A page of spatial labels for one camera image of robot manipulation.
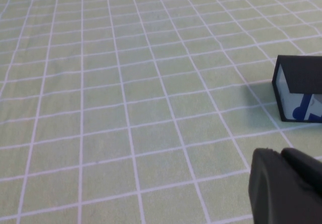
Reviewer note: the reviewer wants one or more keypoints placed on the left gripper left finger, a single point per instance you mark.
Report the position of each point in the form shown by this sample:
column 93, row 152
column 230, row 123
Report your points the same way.
column 276, row 196

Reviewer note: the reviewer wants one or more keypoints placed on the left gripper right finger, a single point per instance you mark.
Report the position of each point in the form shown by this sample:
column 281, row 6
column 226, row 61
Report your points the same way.
column 307, row 168

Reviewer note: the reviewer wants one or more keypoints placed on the black printed glasses case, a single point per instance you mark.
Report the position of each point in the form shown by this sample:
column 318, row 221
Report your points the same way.
column 302, row 75

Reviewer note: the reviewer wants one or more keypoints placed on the green checked tablecloth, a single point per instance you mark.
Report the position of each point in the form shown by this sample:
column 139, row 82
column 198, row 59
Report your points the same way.
column 125, row 83

